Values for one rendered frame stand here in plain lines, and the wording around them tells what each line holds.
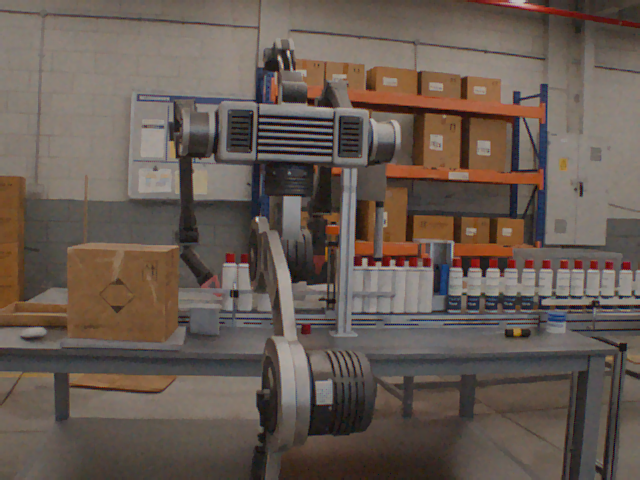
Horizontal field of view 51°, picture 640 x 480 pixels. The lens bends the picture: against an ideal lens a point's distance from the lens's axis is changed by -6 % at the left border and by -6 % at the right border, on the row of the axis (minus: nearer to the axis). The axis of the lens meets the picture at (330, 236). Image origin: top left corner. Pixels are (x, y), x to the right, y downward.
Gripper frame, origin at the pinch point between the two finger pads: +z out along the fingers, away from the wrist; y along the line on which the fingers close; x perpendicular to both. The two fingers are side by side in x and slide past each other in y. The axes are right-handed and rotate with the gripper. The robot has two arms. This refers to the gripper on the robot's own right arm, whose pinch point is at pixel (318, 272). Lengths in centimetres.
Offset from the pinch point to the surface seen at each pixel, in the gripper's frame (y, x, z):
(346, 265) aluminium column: -6.1, 22.3, -5.0
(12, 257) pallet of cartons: 188, -272, 25
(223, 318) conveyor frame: 34.3, 11.4, 15.8
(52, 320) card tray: 93, 19, 17
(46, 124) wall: 200, -417, -86
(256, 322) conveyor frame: 22.8, 11.4, 16.9
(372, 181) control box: -13.9, 21.4, -33.5
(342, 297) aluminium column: -5.0, 23.3, 5.8
